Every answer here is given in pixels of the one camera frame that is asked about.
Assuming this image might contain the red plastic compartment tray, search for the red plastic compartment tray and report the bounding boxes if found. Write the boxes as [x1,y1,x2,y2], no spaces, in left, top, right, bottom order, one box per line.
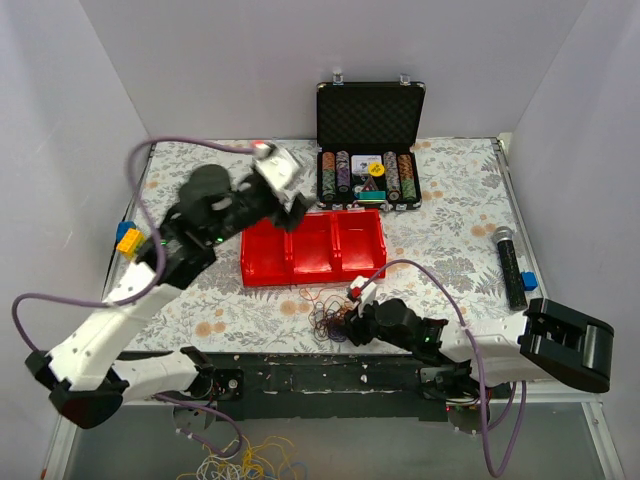
[240,210,387,287]

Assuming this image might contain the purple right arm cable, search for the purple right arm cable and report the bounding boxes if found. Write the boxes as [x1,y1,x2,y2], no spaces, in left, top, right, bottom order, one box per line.
[355,258,528,478]

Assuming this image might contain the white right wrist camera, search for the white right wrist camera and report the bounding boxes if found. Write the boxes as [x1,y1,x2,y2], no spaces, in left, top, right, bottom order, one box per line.
[347,276,377,316]

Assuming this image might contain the small blue cube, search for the small blue cube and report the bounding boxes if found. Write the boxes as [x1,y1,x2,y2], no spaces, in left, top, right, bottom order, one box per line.
[521,271,539,292]

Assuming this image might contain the yellow green toy bricks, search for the yellow green toy bricks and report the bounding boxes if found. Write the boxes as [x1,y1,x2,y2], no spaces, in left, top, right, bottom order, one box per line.
[116,228,146,261]

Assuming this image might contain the loose yellow white wires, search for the loose yellow white wires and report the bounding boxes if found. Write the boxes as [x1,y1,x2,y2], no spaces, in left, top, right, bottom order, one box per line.
[175,432,307,480]

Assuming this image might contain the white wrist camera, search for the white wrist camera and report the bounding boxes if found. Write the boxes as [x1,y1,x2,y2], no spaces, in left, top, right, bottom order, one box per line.
[252,141,308,208]
[347,276,377,316]

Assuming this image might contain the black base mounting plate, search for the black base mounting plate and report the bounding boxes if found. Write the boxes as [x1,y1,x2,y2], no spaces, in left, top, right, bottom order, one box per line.
[154,351,516,424]

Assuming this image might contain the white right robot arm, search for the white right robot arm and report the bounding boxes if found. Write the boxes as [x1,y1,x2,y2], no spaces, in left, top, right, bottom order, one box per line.
[344,298,614,398]

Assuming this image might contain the coloured wire bundle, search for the coloured wire bundle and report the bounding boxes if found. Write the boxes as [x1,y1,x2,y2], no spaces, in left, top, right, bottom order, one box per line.
[299,287,357,343]

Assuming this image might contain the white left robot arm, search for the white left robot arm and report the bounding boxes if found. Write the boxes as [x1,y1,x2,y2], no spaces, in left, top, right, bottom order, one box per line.
[25,163,311,429]

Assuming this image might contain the black poker chip case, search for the black poker chip case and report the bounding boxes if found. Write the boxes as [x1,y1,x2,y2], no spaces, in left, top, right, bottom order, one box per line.
[316,74,427,212]

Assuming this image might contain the blue toy brick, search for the blue toy brick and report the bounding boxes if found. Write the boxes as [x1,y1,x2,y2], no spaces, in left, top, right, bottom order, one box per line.
[115,221,136,243]

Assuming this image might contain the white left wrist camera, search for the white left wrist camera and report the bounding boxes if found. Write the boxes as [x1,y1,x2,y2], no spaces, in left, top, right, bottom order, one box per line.
[252,141,308,208]

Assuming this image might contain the black handheld microphone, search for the black handheld microphone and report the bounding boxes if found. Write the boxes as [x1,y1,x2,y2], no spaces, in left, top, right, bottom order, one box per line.
[492,226,528,311]

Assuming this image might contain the aluminium frame rail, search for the aluminium frame rail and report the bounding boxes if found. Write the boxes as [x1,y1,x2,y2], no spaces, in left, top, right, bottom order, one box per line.
[59,363,166,407]

